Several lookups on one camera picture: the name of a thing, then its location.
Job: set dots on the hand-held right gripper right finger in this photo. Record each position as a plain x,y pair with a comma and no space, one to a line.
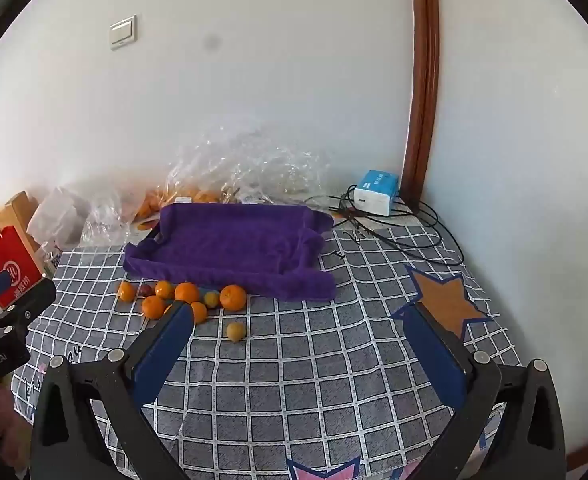
436,355

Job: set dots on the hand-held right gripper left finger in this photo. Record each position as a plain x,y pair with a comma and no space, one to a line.
166,350

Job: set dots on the small mandarin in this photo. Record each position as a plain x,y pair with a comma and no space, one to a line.
163,288
153,307
186,292
200,313
126,291

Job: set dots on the dark red plum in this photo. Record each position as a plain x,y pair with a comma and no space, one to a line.
145,290

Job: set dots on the green plum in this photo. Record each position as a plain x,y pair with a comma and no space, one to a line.
211,298

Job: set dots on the yellow plum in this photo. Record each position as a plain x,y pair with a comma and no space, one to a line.
235,331

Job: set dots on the large orange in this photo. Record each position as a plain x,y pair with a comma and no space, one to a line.
233,296

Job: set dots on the red paper bag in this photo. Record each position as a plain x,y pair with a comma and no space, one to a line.
13,265

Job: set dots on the white bag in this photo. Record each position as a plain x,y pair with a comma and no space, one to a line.
58,215

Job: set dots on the purple towel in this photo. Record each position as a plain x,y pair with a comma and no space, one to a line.
233,250

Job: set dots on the fruit printed cardboard box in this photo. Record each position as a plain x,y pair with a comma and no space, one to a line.
146,223

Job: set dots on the grey checked tablecloth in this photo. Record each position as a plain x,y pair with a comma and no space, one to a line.
299,385

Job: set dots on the pile of bagged mandarins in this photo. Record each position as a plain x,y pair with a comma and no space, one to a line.
193,195

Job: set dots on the blue and white box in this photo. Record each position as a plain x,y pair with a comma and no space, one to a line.
376,192

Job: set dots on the clear bag holding mandarins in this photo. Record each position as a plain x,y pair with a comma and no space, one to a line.
203,170

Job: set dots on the crumpled clear plastic bag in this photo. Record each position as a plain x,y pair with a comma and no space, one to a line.
294,175

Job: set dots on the brown wooden door frame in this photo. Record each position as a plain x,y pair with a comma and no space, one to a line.
424,85

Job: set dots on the white light switch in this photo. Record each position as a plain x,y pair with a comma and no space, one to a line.
123,32

